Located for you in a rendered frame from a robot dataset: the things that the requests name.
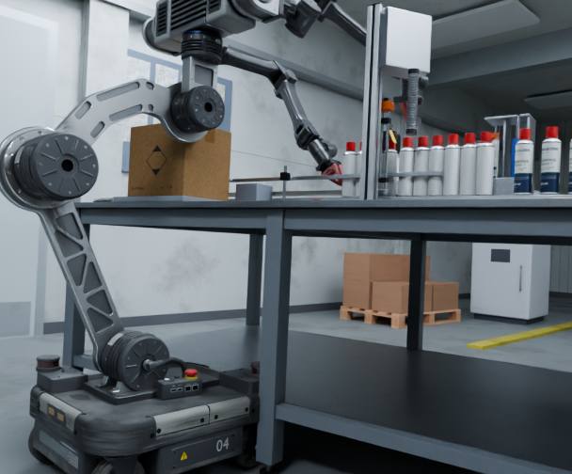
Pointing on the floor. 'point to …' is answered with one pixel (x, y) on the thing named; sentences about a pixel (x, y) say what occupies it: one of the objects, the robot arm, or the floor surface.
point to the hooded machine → (510, 282)
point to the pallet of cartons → (391, 291)
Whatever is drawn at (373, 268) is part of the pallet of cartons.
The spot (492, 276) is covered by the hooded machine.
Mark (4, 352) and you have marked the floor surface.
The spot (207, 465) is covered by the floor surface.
